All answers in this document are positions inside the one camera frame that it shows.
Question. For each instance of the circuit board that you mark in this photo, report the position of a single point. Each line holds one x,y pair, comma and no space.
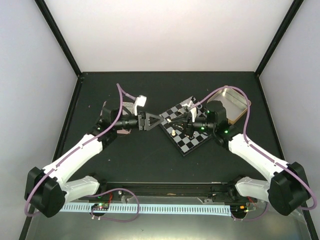
100,206
242,208

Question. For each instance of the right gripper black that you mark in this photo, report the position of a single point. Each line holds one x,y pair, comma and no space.
187,128

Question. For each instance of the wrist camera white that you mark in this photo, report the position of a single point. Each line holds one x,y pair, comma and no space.
193,111
140,101

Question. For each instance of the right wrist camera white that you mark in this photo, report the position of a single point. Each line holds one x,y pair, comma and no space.
193,111

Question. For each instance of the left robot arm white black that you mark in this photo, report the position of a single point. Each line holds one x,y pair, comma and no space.
49,189

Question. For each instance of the right circuit board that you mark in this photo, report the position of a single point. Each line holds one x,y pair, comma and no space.
242,208

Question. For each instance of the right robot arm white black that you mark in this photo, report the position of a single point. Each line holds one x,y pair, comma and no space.
285,184

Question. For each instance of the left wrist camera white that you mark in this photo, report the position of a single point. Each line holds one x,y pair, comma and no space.
140,101

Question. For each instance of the checkered chess board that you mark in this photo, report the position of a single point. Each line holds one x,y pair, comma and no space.
183,143

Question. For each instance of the silver tin tray pink rim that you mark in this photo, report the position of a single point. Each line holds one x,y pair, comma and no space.
127,108

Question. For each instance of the gold tin box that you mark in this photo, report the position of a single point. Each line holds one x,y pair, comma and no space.
233,101

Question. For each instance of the white chess pieces pile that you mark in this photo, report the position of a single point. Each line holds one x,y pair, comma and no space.
184,105

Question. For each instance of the left circuit board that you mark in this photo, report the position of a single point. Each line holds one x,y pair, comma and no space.
100,206

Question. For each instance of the light blue slotted cable duct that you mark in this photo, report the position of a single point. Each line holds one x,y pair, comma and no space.
162,209

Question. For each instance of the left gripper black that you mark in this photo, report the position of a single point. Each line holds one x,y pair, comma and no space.
142,122

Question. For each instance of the black mounting rail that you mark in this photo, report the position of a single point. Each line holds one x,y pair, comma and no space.
217,191

